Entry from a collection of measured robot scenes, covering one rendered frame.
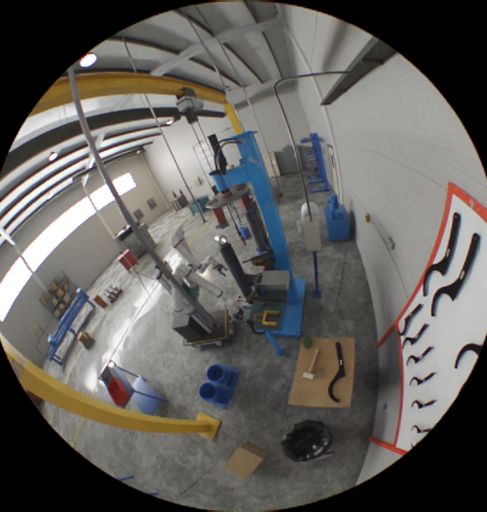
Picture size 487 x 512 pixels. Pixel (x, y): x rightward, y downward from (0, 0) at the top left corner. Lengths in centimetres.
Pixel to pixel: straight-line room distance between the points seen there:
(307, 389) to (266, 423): 118
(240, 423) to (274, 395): 69
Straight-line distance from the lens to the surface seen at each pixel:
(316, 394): 173
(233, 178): 189
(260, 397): 276
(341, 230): 430
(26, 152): 530
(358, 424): 280
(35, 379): 153
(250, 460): 261
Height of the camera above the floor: 267
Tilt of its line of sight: 35 degrees down
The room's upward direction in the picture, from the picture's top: 24 degrees counter-clockwise
